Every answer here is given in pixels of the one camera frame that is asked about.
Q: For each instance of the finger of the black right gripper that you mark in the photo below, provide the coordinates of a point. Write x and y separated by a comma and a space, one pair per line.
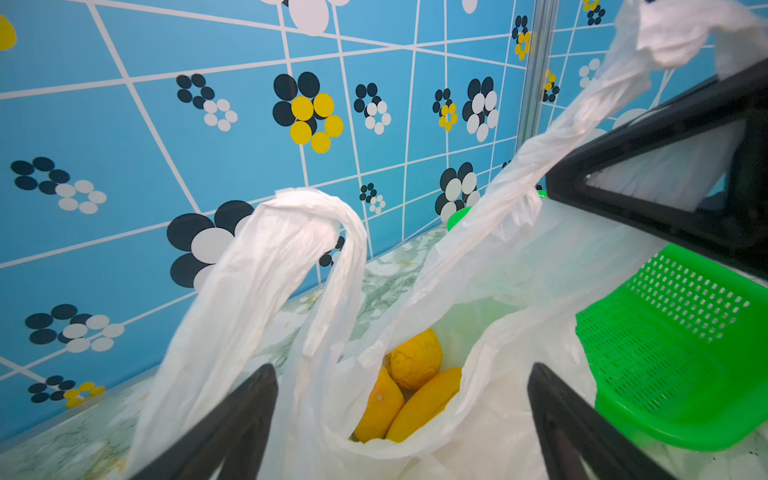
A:
692, 171

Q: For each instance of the white plastic bag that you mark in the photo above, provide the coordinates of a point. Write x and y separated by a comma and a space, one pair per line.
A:
287, 291

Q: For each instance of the green plastic perforated basket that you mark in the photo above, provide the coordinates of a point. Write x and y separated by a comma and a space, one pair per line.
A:
667, 345

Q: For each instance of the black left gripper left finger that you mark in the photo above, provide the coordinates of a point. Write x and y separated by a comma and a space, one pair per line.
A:
229, 443

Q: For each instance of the orange yellow mango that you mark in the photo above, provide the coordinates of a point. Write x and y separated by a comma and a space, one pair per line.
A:
425, 404

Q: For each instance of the right rear aluminium frame post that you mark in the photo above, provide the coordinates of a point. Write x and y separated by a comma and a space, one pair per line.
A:
545, 15

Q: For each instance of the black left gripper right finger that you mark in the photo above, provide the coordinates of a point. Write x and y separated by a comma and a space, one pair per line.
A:
575, 439

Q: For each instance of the yellow lemon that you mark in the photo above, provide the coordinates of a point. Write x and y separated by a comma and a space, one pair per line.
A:
415, 362

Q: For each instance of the yellow orange fruit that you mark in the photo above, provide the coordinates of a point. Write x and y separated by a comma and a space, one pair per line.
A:
384, 404

